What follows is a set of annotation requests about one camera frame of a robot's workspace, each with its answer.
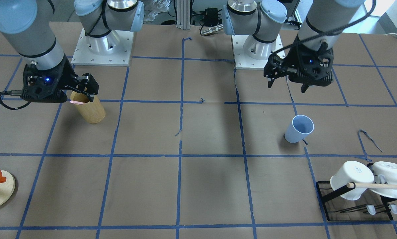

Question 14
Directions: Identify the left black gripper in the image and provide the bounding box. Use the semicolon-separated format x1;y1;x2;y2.
264;42;334;93

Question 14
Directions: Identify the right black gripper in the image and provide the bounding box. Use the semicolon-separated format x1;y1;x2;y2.
21;55;99;103

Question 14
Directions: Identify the light blue plastic cup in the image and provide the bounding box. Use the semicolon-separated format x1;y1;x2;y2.
284;115;314;143

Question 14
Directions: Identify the pink chopstick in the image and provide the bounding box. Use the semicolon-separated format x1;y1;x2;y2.
70;100;86;106

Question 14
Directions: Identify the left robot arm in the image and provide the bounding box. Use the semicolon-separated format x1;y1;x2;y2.
222;0;367;93

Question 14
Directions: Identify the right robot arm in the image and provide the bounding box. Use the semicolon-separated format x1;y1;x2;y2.
0;0;144;104

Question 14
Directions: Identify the bamboo cylinder holder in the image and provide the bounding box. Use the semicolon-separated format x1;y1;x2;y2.
70;91;106;124

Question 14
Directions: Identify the white mug outer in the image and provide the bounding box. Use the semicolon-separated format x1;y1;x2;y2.
330;161;374;191

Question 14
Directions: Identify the white mug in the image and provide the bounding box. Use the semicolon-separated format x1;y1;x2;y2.
330;161;374;191
370;161;397;199

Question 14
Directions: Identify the white mug inner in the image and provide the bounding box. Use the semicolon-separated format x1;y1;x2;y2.
370;161;397;199

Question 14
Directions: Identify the wooden mug tree stand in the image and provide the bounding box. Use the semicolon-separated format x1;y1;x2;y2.
0;170;16;206

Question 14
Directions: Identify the aluminium frame post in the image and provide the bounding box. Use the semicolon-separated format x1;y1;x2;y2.
173;0;192;31

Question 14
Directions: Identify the black wire mug rack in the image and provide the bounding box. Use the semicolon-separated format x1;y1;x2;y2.
316;162;397;221

